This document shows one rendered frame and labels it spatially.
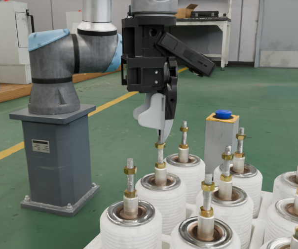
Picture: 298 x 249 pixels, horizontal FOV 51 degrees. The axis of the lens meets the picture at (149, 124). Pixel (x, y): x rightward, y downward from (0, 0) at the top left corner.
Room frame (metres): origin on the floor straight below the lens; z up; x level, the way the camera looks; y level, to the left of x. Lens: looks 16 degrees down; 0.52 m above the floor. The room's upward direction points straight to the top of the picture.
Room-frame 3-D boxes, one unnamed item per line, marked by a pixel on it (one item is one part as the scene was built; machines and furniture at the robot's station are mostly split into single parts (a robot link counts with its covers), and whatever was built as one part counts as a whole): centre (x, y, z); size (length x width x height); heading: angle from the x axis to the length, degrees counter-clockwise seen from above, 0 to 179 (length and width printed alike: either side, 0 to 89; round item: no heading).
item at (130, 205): (0.43, 0.03, 0.26); 0.02 x 0.02 x 0.03
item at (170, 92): (0.52, -0.03, 0.42); 0.05 x 0.02 x 0.09; 14
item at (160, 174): (0.54, -0.02, 0.26); 0.02 x 0.02 x 0.03
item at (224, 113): (0.78, -0.19, 0.32); 0.04 x 0.04 x 0.02
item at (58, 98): (0.93, 0.29, 0.35); 0.15 x 0.15 x 0.10
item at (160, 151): (0.54, -0.02, 0.30); 0.01 x 0.01 x 0.08
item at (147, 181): (0.54, -0.02, 0.25); 0.08 x 0.08 x 0.01
